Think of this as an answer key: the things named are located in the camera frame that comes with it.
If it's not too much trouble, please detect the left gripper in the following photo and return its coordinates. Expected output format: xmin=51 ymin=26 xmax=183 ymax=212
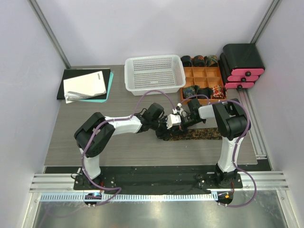
xmin=151 ymin=116 xmax=174 ymax=140

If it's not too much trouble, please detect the black key-pattern tie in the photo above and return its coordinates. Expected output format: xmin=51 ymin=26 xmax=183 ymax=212
xmin=170 ymin=128 xmax=222 ymax=141

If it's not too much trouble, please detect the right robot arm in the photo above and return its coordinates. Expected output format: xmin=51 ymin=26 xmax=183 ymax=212
xmin=176 ymin=99 xmax=251 ymax=189

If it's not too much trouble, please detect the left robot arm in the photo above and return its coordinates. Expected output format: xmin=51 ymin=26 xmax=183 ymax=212
xmin=74 ymin=103 xmax=172 ymax=190

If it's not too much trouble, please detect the rolled blue floral tie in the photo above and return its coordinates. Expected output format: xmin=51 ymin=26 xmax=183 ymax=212
xmin=182 ymin=85 xmax=200 ymax=99

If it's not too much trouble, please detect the rolled plain black tie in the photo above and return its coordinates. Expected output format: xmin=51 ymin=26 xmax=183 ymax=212
xmin=197 ymin=87 xmax=213 ymax=99

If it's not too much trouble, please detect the rolled red patterned tie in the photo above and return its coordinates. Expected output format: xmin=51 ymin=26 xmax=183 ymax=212
xmin=211 ymin=85 xmax=226 ymax=99

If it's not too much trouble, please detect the orange compartment tray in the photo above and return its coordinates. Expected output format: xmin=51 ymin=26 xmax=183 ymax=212
xmin=180 ymin=66 xmax=227 ymax=103

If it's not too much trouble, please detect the white plastic basket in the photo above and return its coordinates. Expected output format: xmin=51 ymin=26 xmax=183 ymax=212
xmin=124 ymin=55 xmax=186 ymax=96

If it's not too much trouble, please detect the rolled black tie back-left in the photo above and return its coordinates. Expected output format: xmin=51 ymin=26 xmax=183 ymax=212
xmin=180 ymin=56 xmax=192 ymax=67

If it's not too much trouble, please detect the rolled orange-black tie back-middle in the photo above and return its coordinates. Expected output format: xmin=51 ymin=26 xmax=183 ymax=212
xmin=192 ymin=55 xmax=205 ymax=67

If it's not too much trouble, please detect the rolled green tie back-right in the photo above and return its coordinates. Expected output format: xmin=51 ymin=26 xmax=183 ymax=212
xmin=204 ymin=55 xmax=218 ymax=67

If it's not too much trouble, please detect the teal folder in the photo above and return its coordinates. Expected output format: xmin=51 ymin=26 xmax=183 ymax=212
xmin=81 ymin=72 xmax=114 ymax=103

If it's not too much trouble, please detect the black pink drawer unit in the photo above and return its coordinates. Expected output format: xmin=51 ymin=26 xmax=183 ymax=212
xmin=218 ymin=43 xmax=265 ymax=89

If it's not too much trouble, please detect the white notebook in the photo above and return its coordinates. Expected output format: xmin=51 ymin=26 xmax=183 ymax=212
xmin=63 ymin=71 xmax=106 ymax=97

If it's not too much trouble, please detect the black folder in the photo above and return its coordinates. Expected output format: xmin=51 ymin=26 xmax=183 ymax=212
xmin=57 ymin=68 xmax=111 ymax=100

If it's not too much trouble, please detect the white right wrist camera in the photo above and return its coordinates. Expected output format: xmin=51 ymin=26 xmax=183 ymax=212
xmin=175 ymin=103 xmax=184 ymax=115

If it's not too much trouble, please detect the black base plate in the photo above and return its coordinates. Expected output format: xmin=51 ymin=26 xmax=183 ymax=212
xmin=73 ymin=165 xmax=243 ymax=195

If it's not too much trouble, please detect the white slotted cable duct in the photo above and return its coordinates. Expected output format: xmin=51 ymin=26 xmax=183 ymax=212
xmin=40 ymin=192 xmax=218 ymax=202

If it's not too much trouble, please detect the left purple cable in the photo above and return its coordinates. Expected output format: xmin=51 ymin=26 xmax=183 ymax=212
xmin=80 ymin=90 xmax=179 ymax=218

